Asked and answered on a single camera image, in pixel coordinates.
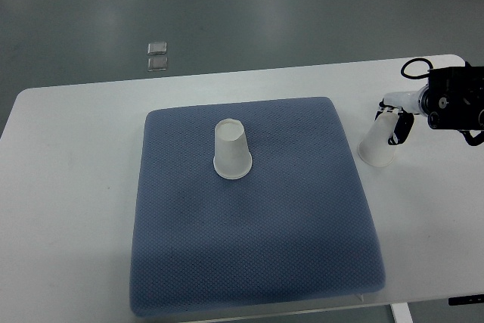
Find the white paper cup on mat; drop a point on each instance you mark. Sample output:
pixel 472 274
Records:
pixel 232 159

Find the upper metal floor plate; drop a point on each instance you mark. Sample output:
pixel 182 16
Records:
pixel 159 47

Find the white and black robot palm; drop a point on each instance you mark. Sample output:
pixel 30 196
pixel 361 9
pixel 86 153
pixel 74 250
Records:
pixel 410 102

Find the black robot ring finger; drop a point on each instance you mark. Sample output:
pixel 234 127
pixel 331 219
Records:
pixel 379 111

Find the black table control panel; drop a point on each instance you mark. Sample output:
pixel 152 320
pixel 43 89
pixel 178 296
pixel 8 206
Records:
pixel 466 300

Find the white table leg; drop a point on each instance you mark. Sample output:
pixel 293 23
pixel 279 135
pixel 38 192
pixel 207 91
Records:
pixel 401 313

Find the white paper cup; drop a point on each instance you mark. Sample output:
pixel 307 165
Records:
pixel 232 159
pixel 374 148

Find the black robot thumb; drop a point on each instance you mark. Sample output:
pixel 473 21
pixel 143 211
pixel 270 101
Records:
pixel 402 128

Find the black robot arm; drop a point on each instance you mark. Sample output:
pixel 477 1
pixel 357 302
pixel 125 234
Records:
pixel 452 99

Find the blue textured cushion mat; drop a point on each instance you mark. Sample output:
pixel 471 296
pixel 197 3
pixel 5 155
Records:
pixel 297 226

